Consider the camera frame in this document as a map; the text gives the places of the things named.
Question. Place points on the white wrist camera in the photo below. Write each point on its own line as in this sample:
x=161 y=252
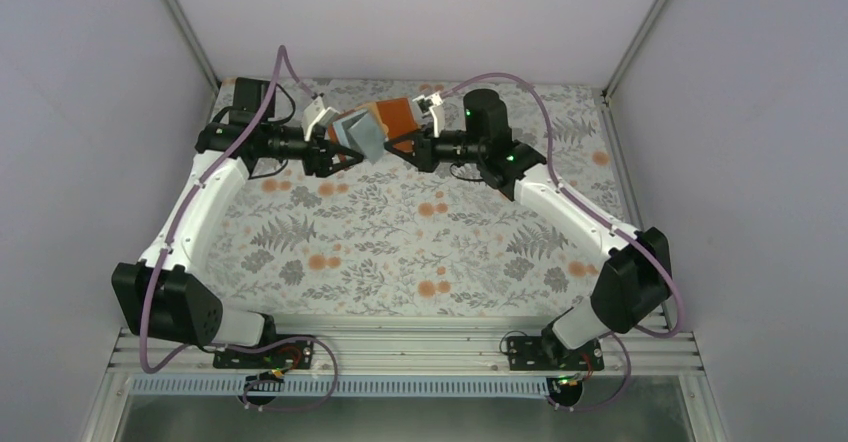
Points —
x=431 y=109
x=316 y=114

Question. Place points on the slotted grey cable duct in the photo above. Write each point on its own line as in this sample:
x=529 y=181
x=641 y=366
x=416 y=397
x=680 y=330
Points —
x=346 y=386

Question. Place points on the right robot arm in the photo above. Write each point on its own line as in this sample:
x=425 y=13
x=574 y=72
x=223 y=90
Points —
x=635 y=273

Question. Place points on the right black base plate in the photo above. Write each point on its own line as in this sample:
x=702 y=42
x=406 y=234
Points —
x=536 y=353

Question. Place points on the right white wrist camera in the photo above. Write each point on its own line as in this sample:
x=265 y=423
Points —
x=431 y=109

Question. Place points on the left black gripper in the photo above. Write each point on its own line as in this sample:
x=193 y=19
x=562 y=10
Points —
x=321 y=164

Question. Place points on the aluminium rail frame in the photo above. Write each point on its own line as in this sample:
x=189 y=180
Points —
x=466 y=346

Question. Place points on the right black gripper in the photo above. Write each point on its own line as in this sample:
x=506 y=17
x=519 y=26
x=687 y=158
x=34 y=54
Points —
x=423 y=149

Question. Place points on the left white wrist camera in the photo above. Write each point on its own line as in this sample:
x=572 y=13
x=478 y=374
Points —
x=316 y=114

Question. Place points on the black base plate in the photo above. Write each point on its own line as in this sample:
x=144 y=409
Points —
x=281 y=352
x=536 y=353

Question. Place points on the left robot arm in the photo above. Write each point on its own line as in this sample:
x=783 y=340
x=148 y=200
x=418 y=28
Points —
x=164 y=295

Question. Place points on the brown leather card holder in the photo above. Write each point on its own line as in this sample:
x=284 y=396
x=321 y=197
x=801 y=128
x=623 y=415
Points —
x=395 y=116

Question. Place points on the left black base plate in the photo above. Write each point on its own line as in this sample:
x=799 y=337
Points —
x=281 y=352

